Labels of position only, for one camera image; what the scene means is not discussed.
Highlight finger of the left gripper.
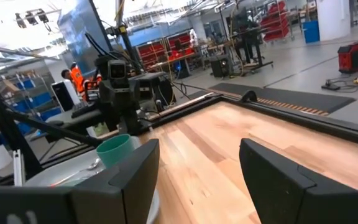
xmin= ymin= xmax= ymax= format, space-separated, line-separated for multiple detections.
xmin=105 ymin=105 xmax=120 ymax=132
xmin=119 ymin=105 xmax=141 ymax=135

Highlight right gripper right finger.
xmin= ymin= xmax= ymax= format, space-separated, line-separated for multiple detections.
xmin=239 ymin=138 xmax=358 ymax=224

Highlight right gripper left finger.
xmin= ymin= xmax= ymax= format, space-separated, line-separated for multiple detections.
xmin=71 ymin=139 xmax=161 ymax=224

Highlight teal green cup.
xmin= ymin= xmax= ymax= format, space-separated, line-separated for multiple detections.
xmin=96 ymin=134 xmax=136 ymax=170

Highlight orange-handled metal spoon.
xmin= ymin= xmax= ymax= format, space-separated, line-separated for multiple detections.
xmin=50 ymin=157 xmax=101 ymax=187

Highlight grey plastic tray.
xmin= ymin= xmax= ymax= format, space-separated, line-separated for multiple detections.
xmin=23 ymin=136 xmax=161 ymax=224

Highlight black keyboard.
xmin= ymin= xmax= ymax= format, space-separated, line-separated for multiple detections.
xmin=71 ymin=101 xmax=98 ymax=119

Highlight black desk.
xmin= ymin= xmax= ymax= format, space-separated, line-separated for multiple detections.
xmin=44 ymin=108 xmax=105 ymax=134

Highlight person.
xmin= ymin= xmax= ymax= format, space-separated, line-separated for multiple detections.
xmin=188 ymin=27 xmax=200 ymax=48
xmin=61 ymin=62 xmax=86 ymax=102

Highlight black vertical mast pole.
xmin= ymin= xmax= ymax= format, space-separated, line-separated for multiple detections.
xmin=114 ymin=0 xmax=144 ymax=75

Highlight red bin shelf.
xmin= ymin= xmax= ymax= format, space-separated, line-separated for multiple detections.
xmin=135 ymin=39 xmax=167 ymax=68
xmin=165 ymin=32 xmax=195 ymax=57

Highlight black monitor with blue screen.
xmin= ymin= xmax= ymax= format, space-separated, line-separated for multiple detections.
xmin=57 ymin=0 xmax=112 ymax=77

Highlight blue bin shelf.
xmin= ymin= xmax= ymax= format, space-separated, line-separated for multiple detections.
xmin=0 ymin=73 xmax=63 ymax=126

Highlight black textured floor mat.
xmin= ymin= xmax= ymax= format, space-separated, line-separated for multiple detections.
xmin=209 ymin=82 xmax=357 ymax=117

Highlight black speaker box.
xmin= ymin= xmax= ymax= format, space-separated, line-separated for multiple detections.
xmin=209 ymin=54 xmax=234 ymax=78

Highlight silver aluminium extrusion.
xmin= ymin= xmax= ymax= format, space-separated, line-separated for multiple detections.
xmin=12 ymin=149 xmax=27 ymax=187

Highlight black power strip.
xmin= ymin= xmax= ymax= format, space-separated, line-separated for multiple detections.
xmin=321 ymin=81 xmax=342 ymax=91

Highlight black ceiling track lights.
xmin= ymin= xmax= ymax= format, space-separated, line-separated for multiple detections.
xmin=14 ymin=8 xmax=50 ymax=29

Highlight black workstation stand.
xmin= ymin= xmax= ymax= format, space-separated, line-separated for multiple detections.
xmin=228 ymin=6 xmax=275 ymax=75

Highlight red and black case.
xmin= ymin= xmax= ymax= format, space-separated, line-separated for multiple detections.
xmin=337 ymin=36 xmax=358 ymax=75

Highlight blue bin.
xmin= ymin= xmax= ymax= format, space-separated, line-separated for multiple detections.
xmin=303 ymin=20 xmax=321 ymax=44

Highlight red storage rack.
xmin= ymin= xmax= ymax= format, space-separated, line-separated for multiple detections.
xmin=259 ymin=1 xmax=293 ymax=43

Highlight white column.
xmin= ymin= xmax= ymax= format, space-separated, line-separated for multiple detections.
xmin=317 ymin=0 xmax=352 ymax=34

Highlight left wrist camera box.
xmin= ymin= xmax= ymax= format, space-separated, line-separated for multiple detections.
xmin=106 ymin=58 xmax=127 ymax=81

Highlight black aluminium table frame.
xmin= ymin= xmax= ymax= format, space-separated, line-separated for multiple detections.
xmin=0 ymin=67 xmax=358 ymax=187

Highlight black arched cable clip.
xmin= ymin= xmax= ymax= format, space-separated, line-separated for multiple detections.
xmin=240 ymin=90 xmax=258 ymax=104

